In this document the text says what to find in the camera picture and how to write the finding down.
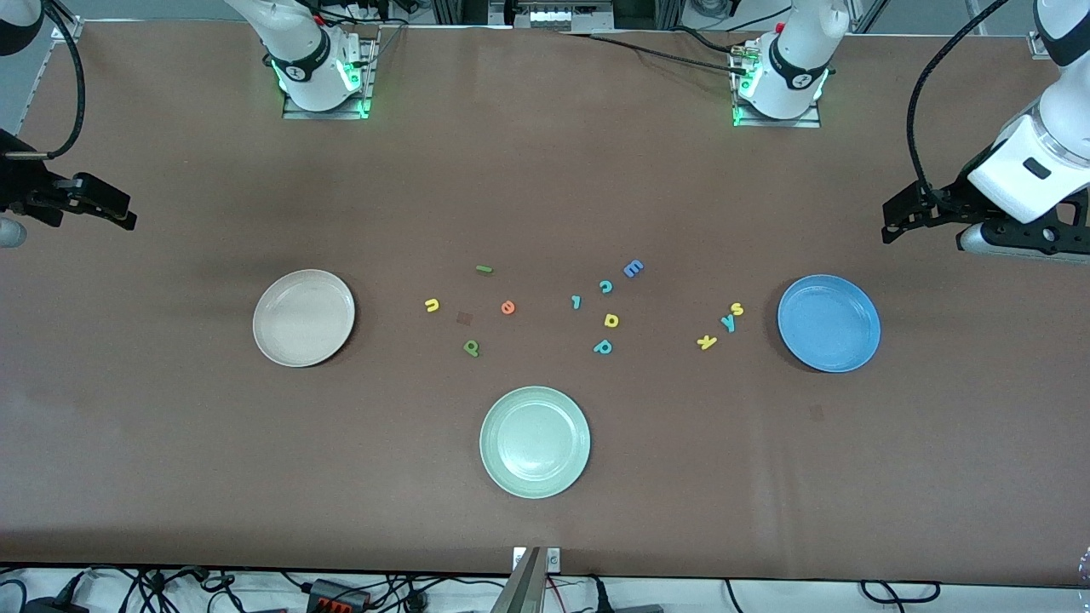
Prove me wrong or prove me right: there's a blue plate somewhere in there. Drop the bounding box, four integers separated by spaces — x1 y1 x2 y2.
777 274 882 374

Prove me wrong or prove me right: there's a beige brown plate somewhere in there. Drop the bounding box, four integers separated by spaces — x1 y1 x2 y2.
252 269 356 369

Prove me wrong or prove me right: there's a black table cable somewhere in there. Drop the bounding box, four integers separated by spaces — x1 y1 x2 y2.
668 24 743 55
586 32 750 76

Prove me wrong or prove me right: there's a pale green plate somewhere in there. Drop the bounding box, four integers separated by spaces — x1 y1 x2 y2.
479 386 592 500

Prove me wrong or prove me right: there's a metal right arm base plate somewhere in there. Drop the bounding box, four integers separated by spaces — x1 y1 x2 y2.
283 34 378 120

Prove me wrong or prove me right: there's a grey metal camera pole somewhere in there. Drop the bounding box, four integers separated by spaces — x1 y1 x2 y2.
491 547 546 613

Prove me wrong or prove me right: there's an aluminium frame profile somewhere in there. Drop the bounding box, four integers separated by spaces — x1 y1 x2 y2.
432 0 510 25

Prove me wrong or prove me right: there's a black cable bundle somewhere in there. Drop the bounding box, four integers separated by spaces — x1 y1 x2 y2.
64 565 239 613

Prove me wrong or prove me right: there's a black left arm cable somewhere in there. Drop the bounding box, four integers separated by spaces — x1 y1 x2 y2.
906 0 1011 202

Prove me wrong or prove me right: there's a black looped cable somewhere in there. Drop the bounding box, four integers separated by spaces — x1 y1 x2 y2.
858 580 943 605

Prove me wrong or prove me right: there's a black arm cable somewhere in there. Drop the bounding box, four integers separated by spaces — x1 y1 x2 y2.
4 0 87 163
906 0 1011 202

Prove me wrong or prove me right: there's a black power strip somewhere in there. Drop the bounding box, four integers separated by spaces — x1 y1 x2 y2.
307 578 372 611

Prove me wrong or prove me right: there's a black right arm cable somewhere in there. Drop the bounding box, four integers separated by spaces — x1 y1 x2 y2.
4 0 87 163

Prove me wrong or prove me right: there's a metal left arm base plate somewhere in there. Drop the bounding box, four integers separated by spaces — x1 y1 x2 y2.
732 47 823 129

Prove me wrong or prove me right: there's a grey metal box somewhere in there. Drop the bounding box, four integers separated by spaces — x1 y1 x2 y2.
509 0 616 33

